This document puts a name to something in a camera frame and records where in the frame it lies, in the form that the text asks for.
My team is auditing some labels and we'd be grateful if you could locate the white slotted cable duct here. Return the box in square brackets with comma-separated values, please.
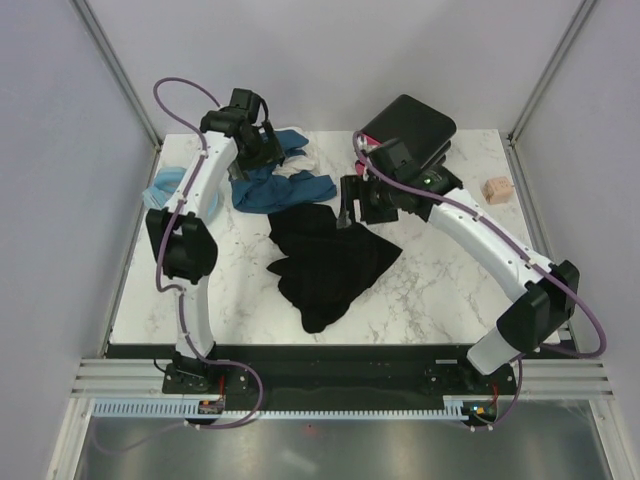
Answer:
[93, 395, 496, 419]

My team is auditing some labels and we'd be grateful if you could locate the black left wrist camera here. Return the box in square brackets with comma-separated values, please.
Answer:
[228, 88, 269, 124]

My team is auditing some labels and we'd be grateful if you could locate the blue t shirt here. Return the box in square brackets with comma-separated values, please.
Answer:
[230, 128, 337, 214]

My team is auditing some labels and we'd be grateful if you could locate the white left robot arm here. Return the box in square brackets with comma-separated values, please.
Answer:
[145, 121, 284, 393]

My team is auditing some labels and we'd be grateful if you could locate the aluminium frame rail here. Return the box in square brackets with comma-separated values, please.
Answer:
[72, 359, 613, 400]

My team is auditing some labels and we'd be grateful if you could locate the pink foam cube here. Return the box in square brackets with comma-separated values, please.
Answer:
[482, 176, 514, 205]

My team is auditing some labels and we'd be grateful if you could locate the black and pink drawer box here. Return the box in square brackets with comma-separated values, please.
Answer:
[352, 94, 457, 168]

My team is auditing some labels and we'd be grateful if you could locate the black t shirt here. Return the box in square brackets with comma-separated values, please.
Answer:
[267, 203, 402, 334]

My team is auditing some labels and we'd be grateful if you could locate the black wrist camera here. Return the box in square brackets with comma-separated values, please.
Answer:
[228, 88, 269, 124]
[369, 138, 422, 184]

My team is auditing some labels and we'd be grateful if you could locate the white t shirt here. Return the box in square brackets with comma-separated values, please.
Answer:
[273, 129, 317, 178]

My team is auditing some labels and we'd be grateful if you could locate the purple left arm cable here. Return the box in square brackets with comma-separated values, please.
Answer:
[92, 77, 266, 454]

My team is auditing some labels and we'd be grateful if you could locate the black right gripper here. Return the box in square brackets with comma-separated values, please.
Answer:
[337, 173, 400, 228]

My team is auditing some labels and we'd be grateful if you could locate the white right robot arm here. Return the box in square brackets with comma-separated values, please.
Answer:
[338, 168, 579, 394]

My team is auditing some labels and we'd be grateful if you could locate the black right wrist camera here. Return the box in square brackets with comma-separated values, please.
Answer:
[369, 138, 422, 184]

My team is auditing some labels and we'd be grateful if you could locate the light blue ring toy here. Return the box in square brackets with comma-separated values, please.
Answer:
[142, 167, 219, 223]

